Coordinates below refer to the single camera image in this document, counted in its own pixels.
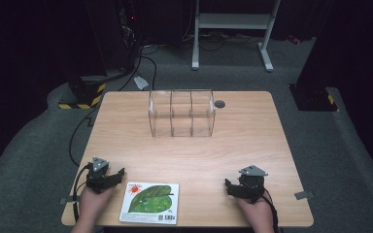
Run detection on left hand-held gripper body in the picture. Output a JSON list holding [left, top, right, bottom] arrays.
[[85, 156, 112, 195]]

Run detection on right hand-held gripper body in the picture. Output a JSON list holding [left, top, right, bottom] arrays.
[[237, 164, 269, 204]]

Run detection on green leaf picture book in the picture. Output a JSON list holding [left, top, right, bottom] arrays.
[[119, 182, 181, 225]]

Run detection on clear acrylic divider rack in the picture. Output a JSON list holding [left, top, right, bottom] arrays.
[[148, 88, 217, 138]]

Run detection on person's right hand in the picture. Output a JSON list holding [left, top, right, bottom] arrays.
[[235, 193, 275, 227]]

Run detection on person's left hand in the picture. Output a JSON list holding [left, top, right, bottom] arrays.
[[78, 185, 119, 225]]

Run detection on grey tape strip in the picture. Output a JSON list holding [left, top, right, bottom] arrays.
[[293, 190, 315, 201], [59, 195, 81, 205]]

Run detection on black column with striped base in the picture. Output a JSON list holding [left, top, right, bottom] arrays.
[[288, 0, 373, 113], [45, 0, 109, 111]]

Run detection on small red object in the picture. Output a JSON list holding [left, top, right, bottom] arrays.
[[288, 34, 303, 46]]

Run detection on white metal stand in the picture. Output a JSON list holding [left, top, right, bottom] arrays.
[[191, 0, 282, 73]]

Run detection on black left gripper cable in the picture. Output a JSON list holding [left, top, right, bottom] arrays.
[[71, 163, 93, 224]]

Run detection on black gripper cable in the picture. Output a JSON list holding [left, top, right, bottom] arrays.
[[71, 163, 93, 224], [261, 189, 280, 233]]

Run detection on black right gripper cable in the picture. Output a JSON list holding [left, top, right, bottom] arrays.
[[261, 189, 280, 233]]

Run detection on long black floor cable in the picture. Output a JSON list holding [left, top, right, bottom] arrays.
[[68, 45, 144, 168]]

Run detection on short black floor cable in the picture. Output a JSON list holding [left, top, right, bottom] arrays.
[[140, 54, 159, 91]]

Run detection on dark equipment with wires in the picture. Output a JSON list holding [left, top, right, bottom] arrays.
[[116, 0, 144, 72]]

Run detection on tangle of black cables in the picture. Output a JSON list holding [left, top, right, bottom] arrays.
[[181, 29, 267, 52]]

